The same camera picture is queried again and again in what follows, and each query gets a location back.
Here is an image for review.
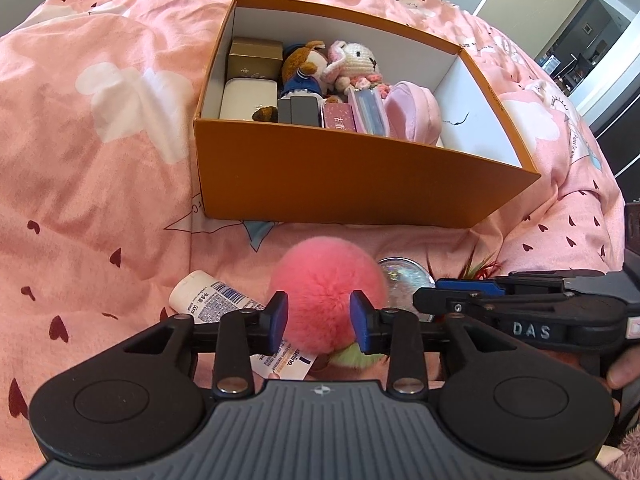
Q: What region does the white hand cream tube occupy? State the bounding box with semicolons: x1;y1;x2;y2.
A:
169;271;316;380

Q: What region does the pink fluffy pompom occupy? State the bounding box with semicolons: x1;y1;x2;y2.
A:
267;236;388;356

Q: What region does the pink fabric pouch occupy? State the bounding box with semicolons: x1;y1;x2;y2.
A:
384;81;442;145

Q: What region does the dark grey small box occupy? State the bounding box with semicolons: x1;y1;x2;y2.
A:
277;96;320;127

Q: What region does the white rectangular case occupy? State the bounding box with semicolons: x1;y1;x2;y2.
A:
219;78;278;120

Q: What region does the gold cardboard box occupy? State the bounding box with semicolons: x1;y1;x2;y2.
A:
227;37;283;80

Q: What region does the red feather toy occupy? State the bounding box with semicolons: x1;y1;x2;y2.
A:
458;255;502;281

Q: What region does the person right hand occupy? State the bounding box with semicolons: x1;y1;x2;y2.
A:
606;347;640;390

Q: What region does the orange cardboard box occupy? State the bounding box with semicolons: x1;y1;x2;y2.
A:
194;0;539;229

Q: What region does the pink clear pouch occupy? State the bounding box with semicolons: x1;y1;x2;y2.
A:
347;88;390;138

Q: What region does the pink card box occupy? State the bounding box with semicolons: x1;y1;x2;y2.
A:
321;102;357;132

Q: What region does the white crochet bunny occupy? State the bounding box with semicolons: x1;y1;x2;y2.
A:
322;40;390;99

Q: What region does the brown plush dog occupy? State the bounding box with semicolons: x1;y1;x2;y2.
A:
252;40;328;126

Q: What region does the pink patterned duvet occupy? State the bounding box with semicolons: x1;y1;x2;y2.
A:
1;0;624;479

